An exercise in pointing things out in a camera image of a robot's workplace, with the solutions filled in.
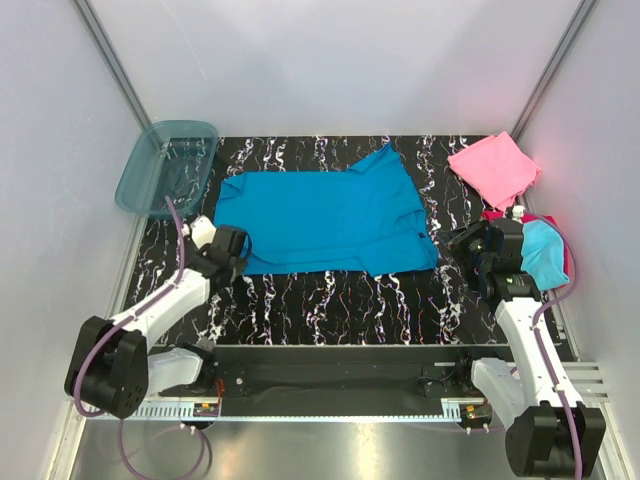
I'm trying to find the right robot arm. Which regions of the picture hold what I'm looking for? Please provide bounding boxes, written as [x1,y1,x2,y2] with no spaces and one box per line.
[444,217,606,479]

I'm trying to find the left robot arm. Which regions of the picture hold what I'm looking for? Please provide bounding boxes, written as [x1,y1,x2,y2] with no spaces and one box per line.
[64,219,252,419]

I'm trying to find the light blue folded t-shirt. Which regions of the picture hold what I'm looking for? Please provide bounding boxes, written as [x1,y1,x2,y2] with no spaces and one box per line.
[519,222,571,290]

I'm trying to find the magenta folded t-shirt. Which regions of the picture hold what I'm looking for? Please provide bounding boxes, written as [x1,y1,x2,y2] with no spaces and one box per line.
[480,209,574,279]

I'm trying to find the pink folded t-shirt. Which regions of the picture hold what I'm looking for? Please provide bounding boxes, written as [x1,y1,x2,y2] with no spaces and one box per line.
[448,132,541,212]

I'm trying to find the teal plastic bin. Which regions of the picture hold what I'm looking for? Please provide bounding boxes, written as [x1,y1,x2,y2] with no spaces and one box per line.
[115,120,219,219]

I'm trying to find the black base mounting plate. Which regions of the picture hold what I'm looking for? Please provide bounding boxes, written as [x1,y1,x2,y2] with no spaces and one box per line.
[158,344,514,419]

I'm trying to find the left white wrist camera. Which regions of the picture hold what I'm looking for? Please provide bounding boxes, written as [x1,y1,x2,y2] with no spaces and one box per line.
[181,216,217,250]

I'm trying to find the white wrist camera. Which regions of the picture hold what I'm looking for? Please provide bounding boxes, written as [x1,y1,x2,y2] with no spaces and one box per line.
[510,205,525,224]
[181,216,217,250]

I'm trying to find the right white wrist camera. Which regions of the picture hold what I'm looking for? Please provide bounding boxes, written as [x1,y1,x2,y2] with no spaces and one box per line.
[510,205,525,224]

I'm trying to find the slotted cable duct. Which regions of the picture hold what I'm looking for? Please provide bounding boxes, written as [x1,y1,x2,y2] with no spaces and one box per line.
[128,395,484,423]

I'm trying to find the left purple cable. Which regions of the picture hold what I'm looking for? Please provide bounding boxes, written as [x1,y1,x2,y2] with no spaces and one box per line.
[74,197,214,477]

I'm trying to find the right corner frame post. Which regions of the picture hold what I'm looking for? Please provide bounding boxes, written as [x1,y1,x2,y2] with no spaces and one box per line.
[510,0,600,143]

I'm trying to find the corner frame post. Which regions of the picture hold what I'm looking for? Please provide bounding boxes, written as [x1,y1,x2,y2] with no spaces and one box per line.
[71,0,151,129]
[510,0,600,143]

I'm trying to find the left corner frame post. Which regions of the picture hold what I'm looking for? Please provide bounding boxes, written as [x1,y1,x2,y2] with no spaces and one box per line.
[71,0,151,129]

